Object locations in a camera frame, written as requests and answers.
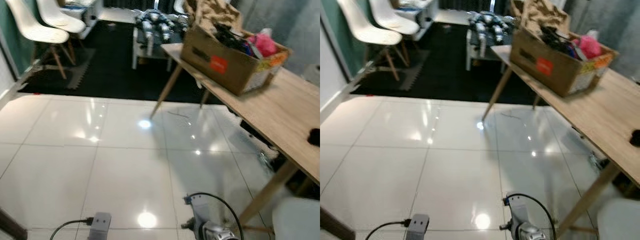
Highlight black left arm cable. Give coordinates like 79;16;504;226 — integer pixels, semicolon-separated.
49;217;95;240
365;219;412;240

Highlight light wooden table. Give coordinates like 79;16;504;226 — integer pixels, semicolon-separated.
482;45;640;236
150;42;321;233

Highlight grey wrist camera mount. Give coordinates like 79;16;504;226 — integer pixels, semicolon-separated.
186;194;221;231
87;212;112;240
407;214;431;240
505;196;535;228

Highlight white small stool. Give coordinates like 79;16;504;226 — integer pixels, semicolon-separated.
131;27;173;71
465;30;501;71

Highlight grey curtain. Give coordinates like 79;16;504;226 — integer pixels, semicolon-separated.
240;0;321;76
567;0;640;81

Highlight black foam floor mat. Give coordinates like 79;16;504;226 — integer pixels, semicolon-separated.
350;20;546;106
20;20;236;106

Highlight black tangled items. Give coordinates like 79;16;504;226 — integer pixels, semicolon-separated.
215;22;256;53
540;25;581;56

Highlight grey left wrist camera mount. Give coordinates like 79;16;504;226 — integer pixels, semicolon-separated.
87;212;112;240
407;214;431;240

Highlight brown cardboard box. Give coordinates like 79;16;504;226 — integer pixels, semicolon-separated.
180;0;292;96
509;0;615;98

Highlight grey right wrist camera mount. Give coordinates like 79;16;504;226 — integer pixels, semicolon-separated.
505;196;535;228
186;194;221;231

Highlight pink plastic bag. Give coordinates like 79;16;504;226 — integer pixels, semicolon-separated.
250;31;278;58
575;34;603;61

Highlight silver robot figure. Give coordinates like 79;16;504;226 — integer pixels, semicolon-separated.
467;11;516;46
135;10;190;46

